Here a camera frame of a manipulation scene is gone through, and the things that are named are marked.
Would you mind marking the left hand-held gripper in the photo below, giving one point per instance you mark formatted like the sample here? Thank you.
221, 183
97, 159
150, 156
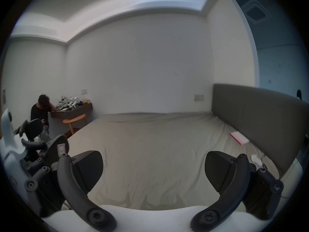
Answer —
9, 144

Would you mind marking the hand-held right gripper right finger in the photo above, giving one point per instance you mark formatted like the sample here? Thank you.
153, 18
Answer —
237, 190

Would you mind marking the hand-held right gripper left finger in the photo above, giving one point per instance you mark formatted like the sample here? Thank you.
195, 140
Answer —
72, 190

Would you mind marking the small white object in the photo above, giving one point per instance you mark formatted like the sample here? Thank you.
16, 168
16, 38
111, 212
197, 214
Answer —
256, 160

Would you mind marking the wooden chair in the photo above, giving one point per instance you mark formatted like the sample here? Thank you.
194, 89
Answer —
74, 121

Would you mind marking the grey padded headboard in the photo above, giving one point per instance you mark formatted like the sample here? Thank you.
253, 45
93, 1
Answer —
260, 119

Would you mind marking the bed with beige sheet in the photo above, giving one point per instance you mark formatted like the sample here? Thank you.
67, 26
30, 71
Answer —
154, 153

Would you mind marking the dark wall desk with clutter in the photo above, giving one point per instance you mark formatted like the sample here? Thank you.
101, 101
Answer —
72, 109

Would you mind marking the white wall socket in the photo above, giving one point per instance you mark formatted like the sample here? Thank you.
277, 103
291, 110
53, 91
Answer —
84, 91

